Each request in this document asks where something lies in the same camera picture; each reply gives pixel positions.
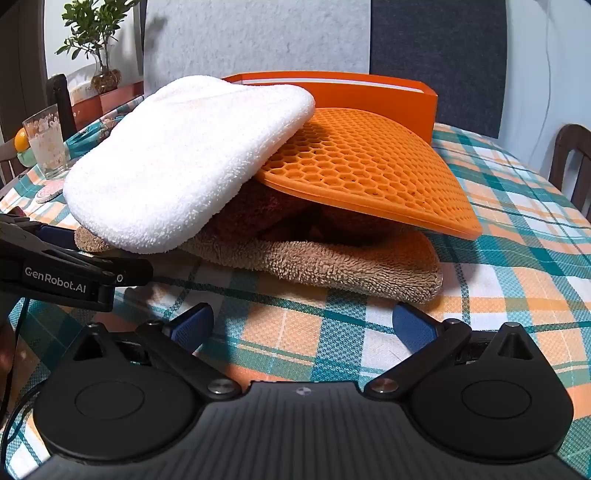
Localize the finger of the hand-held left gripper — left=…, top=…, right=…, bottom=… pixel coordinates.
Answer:
left=0, top=215, right=79, bottom=254
left=0, top=251, right=154, bottom=312

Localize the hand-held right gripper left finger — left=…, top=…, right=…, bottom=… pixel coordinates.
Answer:
left=73, top=303, right=243, bottom=401

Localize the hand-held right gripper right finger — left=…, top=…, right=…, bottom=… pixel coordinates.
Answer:
left=365, top=305, right=537, bottom=398

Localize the tan fluffy towel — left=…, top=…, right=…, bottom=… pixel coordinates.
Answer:
left=74, top=224, right=444, bottom=304

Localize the dark red cloth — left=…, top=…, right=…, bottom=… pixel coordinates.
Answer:
left=221, top=187, right=324, bottom=243

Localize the white fluffy towel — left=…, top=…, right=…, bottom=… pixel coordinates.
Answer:
left=62, top=74, right=317, bottom=256

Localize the orange honeycomb silicone mat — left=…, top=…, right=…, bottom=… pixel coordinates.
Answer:
left=253, top=107, right=483, bottom=241

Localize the orange cardboard box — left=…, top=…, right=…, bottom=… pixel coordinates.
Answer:
left=222, top=71, right=438, bottom=146

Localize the pink round coaster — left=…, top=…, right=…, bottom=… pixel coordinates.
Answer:
left=34, top=179, right=65, bottom=204

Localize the patterned drinking glass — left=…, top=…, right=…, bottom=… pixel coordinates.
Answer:
left=22, top=104, right=71, bottom=180

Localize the plaid tablecloth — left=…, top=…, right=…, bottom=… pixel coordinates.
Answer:
left=0, top=99, right=591, bottom=480

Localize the dark wooden chair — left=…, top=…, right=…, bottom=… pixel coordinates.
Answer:
left=46, top=74, right=77, bottom=141
left=547, top=124, right=591, bottom=204

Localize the copper coloured box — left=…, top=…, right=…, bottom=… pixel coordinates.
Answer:
left=69, top=79, right=145, bottom=132

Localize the plant in glass vase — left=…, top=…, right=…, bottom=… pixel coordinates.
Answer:
left=55, top=0, right=141, bottom=95

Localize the dark grey felt panel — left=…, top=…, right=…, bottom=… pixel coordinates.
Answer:
left=369, top=0, right=509, bottom=139

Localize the light grey felt panel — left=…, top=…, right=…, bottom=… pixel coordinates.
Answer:
left=143, top=0, right=372, bottom=93

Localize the white wall cable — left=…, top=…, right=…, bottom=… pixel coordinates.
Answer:
left=541, top=0, right=556, bottom=136

